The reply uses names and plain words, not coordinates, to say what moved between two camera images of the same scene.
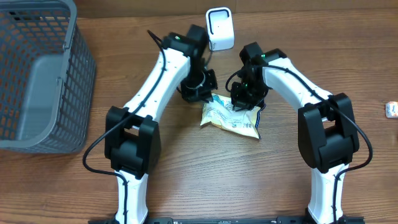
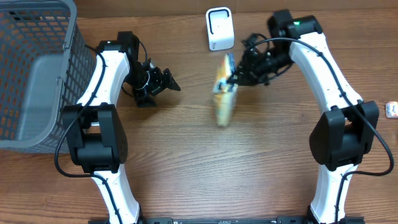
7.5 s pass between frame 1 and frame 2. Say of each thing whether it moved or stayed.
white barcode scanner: stayed
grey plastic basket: stayed
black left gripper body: moved
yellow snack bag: moved
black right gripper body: moved
